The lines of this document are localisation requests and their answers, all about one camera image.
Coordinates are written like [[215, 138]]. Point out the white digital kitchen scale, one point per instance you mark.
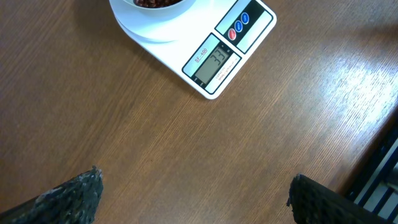
[[206, 45]]

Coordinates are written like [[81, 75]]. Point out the red beans in bowl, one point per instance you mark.
[[155, 3]]

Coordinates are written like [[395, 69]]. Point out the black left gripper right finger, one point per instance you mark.
[[313, 203]]

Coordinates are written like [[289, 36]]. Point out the white round bowl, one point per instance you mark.
[[171, 11]]

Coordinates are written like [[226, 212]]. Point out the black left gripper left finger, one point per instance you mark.
[[74, 201]]

